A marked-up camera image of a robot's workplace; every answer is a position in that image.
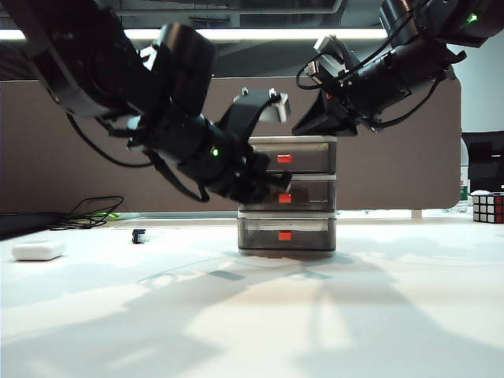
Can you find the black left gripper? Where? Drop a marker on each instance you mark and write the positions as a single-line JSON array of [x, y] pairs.
[[248, 177]]

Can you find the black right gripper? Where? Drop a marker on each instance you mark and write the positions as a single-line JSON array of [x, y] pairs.
[[350, 104]]

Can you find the smoky drawer with wavy line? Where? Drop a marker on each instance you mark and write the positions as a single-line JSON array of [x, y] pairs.
[[319, 195]]

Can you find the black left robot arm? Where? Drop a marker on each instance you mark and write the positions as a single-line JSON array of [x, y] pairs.
[[98, 78]]

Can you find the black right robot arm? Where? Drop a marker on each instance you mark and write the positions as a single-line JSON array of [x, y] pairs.
[[413, 59]]

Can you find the smoky drawer under cabinet lid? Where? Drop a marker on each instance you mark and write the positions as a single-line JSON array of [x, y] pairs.
[[307, 157]]

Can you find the smoky drawer at cabinet base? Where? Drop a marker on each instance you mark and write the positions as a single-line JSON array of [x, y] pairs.
[[260, 236]]

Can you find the brown desk partition panel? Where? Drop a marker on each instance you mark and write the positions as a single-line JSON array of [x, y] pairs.
[[393, 165]]

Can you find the long ceiling light strip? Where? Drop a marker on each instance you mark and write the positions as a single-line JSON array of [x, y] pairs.
[[275, 33]]

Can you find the small black clip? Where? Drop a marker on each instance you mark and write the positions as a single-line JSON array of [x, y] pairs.
[[138, 235]]

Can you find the clear plastic bottle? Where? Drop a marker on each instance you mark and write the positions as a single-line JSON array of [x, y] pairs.
[[464, 177]]

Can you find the black monitor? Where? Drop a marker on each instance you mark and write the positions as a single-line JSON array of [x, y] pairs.
[[484, 157]]

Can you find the black rubik's cube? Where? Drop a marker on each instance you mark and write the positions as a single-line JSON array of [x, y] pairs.
[[488, 208]]

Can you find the white oblong plastic case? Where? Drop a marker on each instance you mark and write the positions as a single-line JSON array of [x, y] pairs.
[[37, 251]]

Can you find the white mini drawer cabinet frame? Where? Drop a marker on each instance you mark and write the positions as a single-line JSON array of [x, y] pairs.
[[291, 138]]

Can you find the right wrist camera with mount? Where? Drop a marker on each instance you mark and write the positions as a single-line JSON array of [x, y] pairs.
[[330, 51]]

